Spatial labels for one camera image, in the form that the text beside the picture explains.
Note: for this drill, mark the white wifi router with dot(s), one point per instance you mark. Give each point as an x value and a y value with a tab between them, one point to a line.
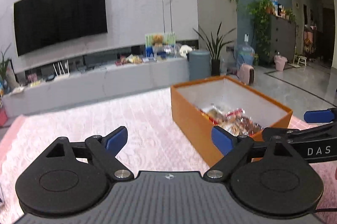
61	70

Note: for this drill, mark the grey tv console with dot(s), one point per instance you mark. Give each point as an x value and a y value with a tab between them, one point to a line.
97	85

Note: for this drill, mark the grey cabinet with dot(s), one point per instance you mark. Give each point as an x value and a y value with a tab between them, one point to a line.
282	38

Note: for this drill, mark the orange cardboard box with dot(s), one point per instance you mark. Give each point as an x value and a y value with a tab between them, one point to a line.
199	105

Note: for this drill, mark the pink space heater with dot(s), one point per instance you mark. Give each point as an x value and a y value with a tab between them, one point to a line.
246	74

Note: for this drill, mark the potted green plant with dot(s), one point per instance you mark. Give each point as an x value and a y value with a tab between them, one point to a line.
214	44

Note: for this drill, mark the water jug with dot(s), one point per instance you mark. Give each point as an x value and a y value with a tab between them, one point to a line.
244	54

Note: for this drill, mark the black wall television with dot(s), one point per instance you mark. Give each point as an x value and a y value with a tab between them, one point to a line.
41	23

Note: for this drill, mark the pink storage box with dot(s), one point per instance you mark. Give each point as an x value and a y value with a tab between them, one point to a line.
3	117

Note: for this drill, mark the grey trash bin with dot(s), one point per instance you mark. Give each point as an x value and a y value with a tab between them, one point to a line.
199	64

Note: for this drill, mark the snack pile on console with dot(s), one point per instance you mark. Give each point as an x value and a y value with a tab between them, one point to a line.
131	59

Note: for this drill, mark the pink bucket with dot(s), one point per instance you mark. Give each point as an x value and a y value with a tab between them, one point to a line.
280	62

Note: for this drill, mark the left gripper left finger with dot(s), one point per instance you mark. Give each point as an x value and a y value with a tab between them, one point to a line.
101	152

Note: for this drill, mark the left potted plant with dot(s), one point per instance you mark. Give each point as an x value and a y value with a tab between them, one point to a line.
5	61

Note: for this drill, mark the teddy bear gift box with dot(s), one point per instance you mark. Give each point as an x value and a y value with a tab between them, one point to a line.
160	45

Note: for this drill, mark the red meat snack packet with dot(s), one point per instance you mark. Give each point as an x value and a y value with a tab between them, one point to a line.
248	127

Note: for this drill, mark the peanut snack bag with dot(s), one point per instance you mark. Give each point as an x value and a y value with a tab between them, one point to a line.
216	116

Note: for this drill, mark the climbing green plant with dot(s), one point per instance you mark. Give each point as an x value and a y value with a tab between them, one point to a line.
260	11

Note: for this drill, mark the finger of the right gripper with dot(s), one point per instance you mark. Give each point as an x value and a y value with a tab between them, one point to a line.
321	116
279	133

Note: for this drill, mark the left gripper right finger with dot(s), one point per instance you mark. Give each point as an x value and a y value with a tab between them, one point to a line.
236	151

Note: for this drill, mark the white lace tablecloth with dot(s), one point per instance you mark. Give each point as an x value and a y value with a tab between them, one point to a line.
154	142

